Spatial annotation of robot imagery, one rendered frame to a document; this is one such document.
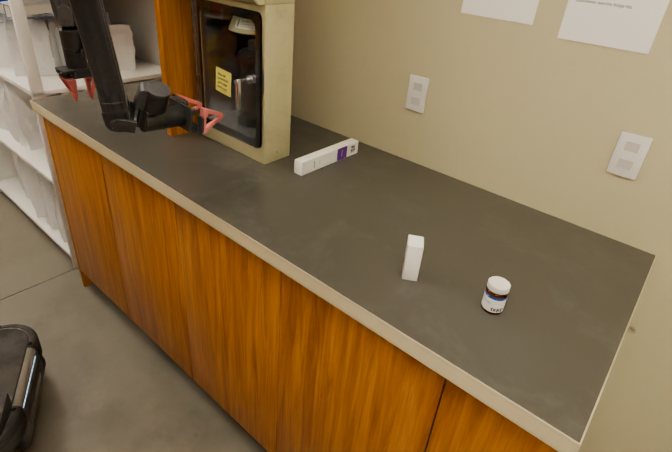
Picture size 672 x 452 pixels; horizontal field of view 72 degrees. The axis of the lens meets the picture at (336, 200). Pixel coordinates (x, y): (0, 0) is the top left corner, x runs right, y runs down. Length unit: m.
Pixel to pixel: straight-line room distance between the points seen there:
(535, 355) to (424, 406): 0.25
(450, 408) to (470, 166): 0.80
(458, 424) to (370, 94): 1.10
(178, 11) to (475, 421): 1.38
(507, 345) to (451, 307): 0.13
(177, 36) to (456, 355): 1.25
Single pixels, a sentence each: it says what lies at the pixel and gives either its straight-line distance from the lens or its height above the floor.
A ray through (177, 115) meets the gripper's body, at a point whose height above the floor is 1.16.
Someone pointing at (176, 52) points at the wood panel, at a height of 1.22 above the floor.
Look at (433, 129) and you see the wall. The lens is 1.57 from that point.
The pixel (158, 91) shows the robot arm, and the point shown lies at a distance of 1.18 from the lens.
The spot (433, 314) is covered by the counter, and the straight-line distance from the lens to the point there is 0.98.
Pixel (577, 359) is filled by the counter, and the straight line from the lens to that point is 1.01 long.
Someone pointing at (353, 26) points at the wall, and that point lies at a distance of 1.70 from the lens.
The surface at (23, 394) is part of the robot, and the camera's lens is 1.90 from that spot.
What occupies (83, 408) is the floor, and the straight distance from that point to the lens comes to 2.09.
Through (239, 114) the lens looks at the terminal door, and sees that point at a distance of 1.50.
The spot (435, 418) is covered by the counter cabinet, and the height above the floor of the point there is 0.75.
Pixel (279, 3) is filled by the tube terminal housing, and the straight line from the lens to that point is 1.39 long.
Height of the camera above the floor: 1.58
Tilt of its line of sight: 29 degrees down
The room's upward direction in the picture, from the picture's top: 5 degrees clockwise
